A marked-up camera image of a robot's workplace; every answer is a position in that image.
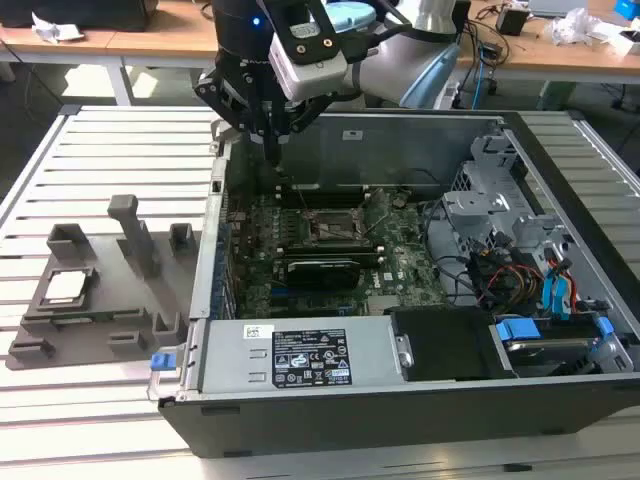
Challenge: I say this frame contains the CPU socket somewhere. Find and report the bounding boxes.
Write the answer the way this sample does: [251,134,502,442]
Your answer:
[309,207,361,246]

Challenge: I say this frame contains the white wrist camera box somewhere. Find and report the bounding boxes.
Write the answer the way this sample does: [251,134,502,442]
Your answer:
[268,0,349,101]

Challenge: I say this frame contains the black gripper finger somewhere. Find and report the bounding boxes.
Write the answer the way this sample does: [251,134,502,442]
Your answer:
[193,69,277,162]
[275,94,331,162]

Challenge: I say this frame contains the silver chipset heatsink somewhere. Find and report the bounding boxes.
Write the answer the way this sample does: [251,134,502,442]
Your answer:
[367,294,401,317]

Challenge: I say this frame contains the green motherboard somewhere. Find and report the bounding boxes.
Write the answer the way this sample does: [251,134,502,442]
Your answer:
[222,187,449,321]

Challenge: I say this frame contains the small white box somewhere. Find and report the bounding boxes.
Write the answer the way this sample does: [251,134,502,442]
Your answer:
[617,28,640,56]

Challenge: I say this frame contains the black open PC case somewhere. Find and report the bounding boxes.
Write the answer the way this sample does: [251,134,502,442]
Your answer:
[147,107,640,459]

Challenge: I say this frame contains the black graphics card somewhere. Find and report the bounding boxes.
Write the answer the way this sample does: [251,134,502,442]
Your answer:
[284,255,362,292]

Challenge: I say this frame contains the hard disk in blue carrier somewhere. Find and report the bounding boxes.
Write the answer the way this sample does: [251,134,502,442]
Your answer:
[492,314,616,379]

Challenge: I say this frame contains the silver CPU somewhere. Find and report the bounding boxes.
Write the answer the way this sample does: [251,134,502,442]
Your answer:
[40,271,92,305]

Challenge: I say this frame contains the black RAM slot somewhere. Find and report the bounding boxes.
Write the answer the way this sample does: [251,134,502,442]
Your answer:
[279,195,365,208]
[277,242,382,254]
[279,251,385,265]

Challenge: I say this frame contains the clear plastic bags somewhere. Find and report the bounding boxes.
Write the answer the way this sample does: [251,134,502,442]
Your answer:
[542,7,624,47]

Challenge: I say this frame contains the crumpled white paper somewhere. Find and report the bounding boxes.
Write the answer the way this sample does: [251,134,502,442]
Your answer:
[30,10,86,45]

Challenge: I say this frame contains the wooden desk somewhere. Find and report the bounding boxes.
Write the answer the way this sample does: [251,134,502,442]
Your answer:
[0,22,221,106]
[452,0,640,99]

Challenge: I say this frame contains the grey parts rack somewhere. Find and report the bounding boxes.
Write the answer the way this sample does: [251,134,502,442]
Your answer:
[4,193,204,372]

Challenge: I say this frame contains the black bag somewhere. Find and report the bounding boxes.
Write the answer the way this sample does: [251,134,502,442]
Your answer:
[0,0,159,32]

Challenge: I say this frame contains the white power strip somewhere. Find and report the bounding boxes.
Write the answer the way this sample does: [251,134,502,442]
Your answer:
[433,82,462,111]

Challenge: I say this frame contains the silver power supply unit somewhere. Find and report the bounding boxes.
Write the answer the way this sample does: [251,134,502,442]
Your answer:
[182,315,401,401]

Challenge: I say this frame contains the silver metal drive cage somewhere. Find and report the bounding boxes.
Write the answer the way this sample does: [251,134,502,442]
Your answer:
[442,130,576,281]

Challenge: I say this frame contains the red yellow black wire bundle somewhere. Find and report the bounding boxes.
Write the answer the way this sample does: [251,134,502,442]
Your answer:
[467,239,549,309]

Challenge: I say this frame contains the black plastic bay cover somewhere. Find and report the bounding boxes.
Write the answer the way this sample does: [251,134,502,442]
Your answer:
[388,305,516,384]

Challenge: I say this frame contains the small black box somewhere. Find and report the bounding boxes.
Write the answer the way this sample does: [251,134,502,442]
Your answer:
[496,7,530,37]

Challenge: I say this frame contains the blue flat data wire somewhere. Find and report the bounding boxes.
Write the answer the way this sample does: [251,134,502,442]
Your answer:
[556,271,575,321]
[543,273,560,321]

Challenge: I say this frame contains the silver laptop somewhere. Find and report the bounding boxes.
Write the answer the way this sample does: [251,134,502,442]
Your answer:
[528,0,589,16]

